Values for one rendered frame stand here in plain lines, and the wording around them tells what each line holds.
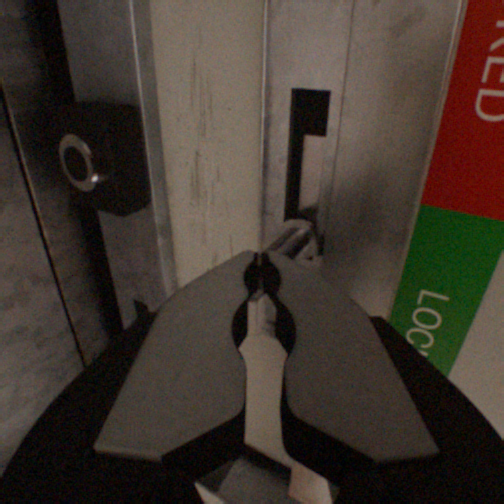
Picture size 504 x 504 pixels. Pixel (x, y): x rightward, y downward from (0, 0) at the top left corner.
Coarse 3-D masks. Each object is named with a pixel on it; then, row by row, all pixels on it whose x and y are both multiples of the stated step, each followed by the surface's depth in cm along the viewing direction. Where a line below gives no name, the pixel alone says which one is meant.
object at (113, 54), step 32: (64, 0) 18; (96, 0) 17; (128, 0) 16; (64, 32) 19; (96, 32) 18; (128, 32) 16; (96, 64) 18; (128, 64) 17; (96, 96) 19; (128, 96) 18; (160, 128) 20; (160, 160) 20; (160, 192) 21; (128, 224) 23; (160, 224) 22; (128, 256) 25; (160, 256) 23; (128, 288) 26; (160, 288) 24; (128, 320) 29
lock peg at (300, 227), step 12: (288, 228) 18; (300, 228) 17; (312, 228) 17; (276, 240) 16; (288, 240) 16; (300, 240) 17; (312, 240) 17; (324, 240) 17; (264, 252) 15; (288, 252) 16; (300, 252) 16; (312, 252) 17; (252, 300) 14
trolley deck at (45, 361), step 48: (0, 144) 19; (0, 192) 20; (0, 240) 21; (0, 288) 21; (48, 288) 24; (0, 336) 22; (48, 336) 25; (0, 384) 23; (48, 384) 26; (0, 432) 24
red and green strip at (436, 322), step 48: (480, 0) 10; (480, 48) 11; (480, 96) 12; (480, 144) 12; (432, 192) 14; (480, 192) 13; (432, 240) 15; (480, 240) 14; (432, 288) 15; (480, 288) 14; (432, 336) 16
